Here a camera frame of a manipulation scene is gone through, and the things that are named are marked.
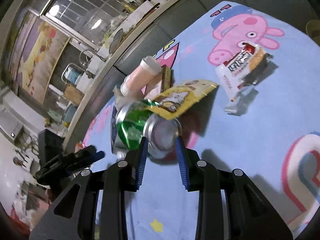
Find beige trash bin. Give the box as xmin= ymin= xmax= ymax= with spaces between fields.
xmin=305 ymin=20 xmax=320 ymax=46

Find blue cartoon pig tablecloth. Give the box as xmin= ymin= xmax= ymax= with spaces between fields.
xmin=84 ymin=1 xmax=319 ymax=239

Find green aluminium can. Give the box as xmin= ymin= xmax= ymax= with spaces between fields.
xmin=116 ymin=100 xmax=182 ymax=159

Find pink white-capped bottle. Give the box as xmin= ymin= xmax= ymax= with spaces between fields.
xmin=120 ymin=56 xmax=162 ymax=96

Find white red snack bag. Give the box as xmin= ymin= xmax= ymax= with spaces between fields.
xmin=216 ymin=42 xmax=273 ymax=102

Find chrome sink faucet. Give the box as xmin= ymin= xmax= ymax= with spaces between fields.
xmin=79 ymin=48 xmax=106 ymax=67

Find yellow snack wrapper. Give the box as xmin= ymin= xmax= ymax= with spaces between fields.
xmin=146 ymin=79 xmax=219 ymax=120

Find grey kitchen cabinets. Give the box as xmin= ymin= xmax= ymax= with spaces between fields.
xmin=63 ymin=0 xmax=319 ymax=152

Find blue kettle jug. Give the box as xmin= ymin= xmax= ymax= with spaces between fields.
xmin=61 ymin=63 xmax=84 ymax=86

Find kitchen window with grille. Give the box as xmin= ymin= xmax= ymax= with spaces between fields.
xmin=40 ymin=0 xmax=138 ymax=48

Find small brown carton box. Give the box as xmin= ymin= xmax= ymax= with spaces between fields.
xmin=144 ymin=65 xmax=172 ymax=100

